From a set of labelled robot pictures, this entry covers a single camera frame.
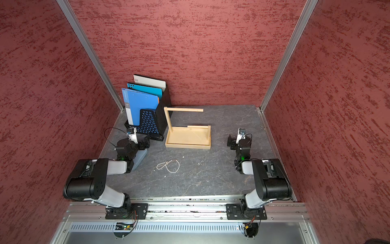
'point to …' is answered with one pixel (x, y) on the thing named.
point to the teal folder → (146, 90)
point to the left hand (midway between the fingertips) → (142, 137)
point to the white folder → (142, 80)
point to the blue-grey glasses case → (140, 154)
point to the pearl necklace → (166, 166)
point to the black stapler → (157, 138)
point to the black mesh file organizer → (154, 122)
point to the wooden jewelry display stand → (197, 137)
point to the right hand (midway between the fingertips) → (237, 137)
